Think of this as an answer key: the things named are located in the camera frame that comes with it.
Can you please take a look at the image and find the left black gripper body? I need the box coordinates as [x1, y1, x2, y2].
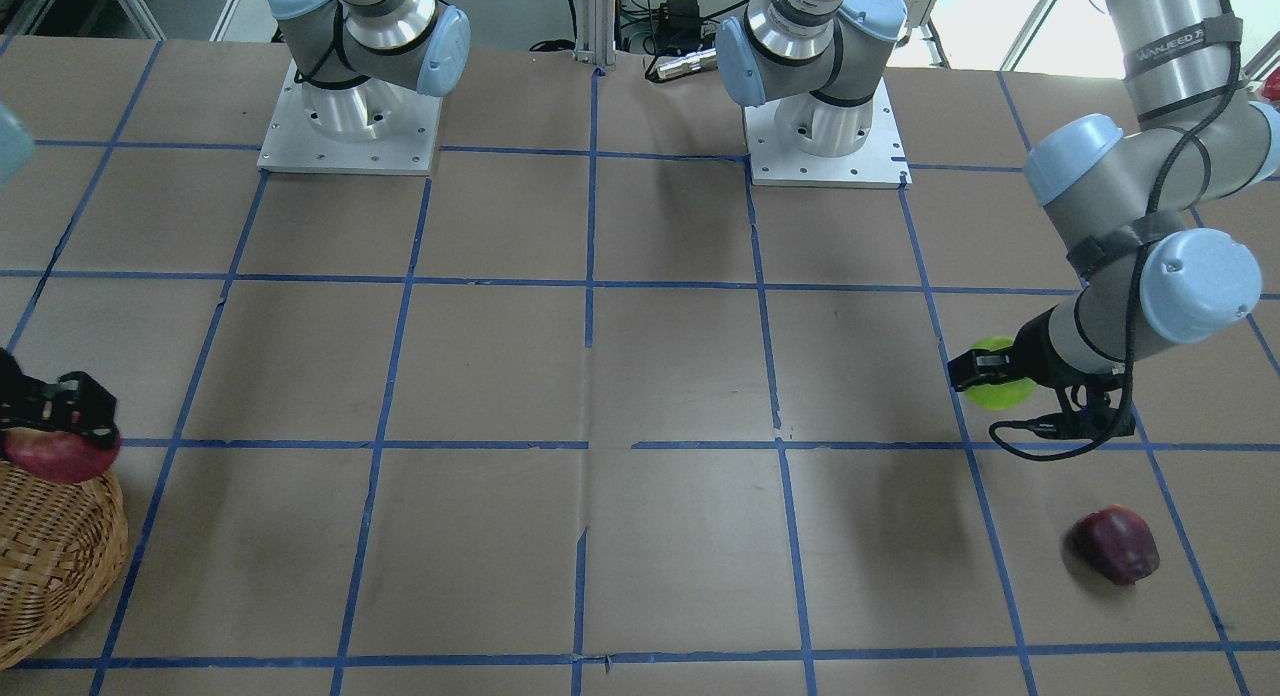
[1007, 310, 1085, 389]

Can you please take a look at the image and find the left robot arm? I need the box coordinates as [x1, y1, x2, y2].
[714, 0, 1277, 392]

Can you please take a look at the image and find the aluminium frame post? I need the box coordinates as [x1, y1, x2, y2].
[571, 0, 617, 72]

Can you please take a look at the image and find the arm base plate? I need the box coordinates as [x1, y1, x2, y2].
[742, 81, 913, 189]
[257, 61, 444, 177]

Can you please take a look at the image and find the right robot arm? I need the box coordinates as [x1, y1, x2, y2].
[3, 0, 471, 450]

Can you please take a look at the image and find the dark red apple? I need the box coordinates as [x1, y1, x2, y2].
[1066, 504, 1161, 586]

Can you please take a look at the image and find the wicker basket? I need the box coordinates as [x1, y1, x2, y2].
[1, 462, 129, 670]

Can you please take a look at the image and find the black power adapter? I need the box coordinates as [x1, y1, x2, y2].
[657, 0, 701, 40]

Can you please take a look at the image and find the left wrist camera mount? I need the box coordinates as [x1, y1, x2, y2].
[1030, 376, 1137, 441]

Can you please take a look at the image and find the green apple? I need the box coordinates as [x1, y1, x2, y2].
[963, 335, 1039, 412]

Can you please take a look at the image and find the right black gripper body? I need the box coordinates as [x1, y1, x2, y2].
[1, 349, 41, 431]

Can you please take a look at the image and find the silver metal cylinder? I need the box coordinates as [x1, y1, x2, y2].
[644, 49, 717, 84]

